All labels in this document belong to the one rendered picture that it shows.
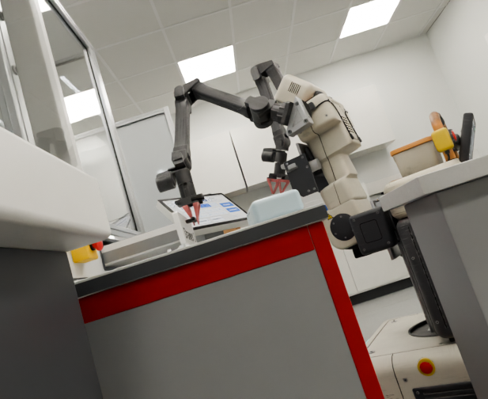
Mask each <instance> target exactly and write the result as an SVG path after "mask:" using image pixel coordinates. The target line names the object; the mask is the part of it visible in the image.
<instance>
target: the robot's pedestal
mask: <svg viewBox="0 0 488 399"><path fill-rule="evenodd" d="M379 201H380V204H381V206H382V208H383V211H389V210H391V209H394V208H397V207H401V206H404V205H405V206H404V208H405V210H406V213H407V216H408V218H409V220H410V224H411V226H412V229H413V231H414V235H415V237H416V239H417V242H418V245H419V247H420V250H421V252H422V255H423V257H424V260H425V263H426V266H427V268H428V270H429V273H430V276H431V279H432V281H433V284H434V286H435V289H436V291H437V294H438V297H439V299H440V301H441V305H442V307H443V310H444V313H445V316H446V317H447V320H448V323H449V326H450V328H451V330H452V334H453V336H454V338H455V341H456V344H457V347H458V349H459V351H460V354H461V357H462V359H463V363H464V365H465V367H466V369H467V373H468V375H469V378H470V380H471V384H472V385H473V388H474V391H475V394H476V396H477V398H478V399H488V154H486V155H483V156H481V157H478V158H474V159H471V160H468V161H464V162H461V163H459V164H456V165H452V166H449V167H446V168H443V169H439V170H437V171H434V172H431V173H427V174H424V175H421V176H419V177H416V178H414V179H413V180H410V181H408V182H407V183H405V184H403V185H401V186H399V187H398V188H396V189H394V190H392V191H390V192H389V193H387V194H385V195H383V196H381V197H380V198H379Z"/></svg>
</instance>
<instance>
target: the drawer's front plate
mask: <svg viewBox="0 0 488 399"><path fill-rule="evenodd" d="M172 217H173V219H174V222H175V225H176V230H177V233H178V235H179V239H180V244H181V245H183V246H185V244H187V243H189V245H193V244H195V243H197V241H196V238H195V233H194V231H193V228H192V224H191V223H188V224H187V223H186V222H185V220H187V219H188V218H186V217H185V216H183V215H182V214H180V213H179V212H178V211H175V212H173V213H172ZM183 228H184V229H185V230H184V229H183ZM184 231H187V232H189V233H190V234H192V236H193V238H190V239H191V240H190V239H189V237H188V238H186V236H188V233H187V232H185V233H184ZM186 233H187V235H185V234H186ZM192 236H191V237H192ZM193 239H194V240H193ZM192 240H193V241H192ZM195 241H196V242H195Z"/></svg>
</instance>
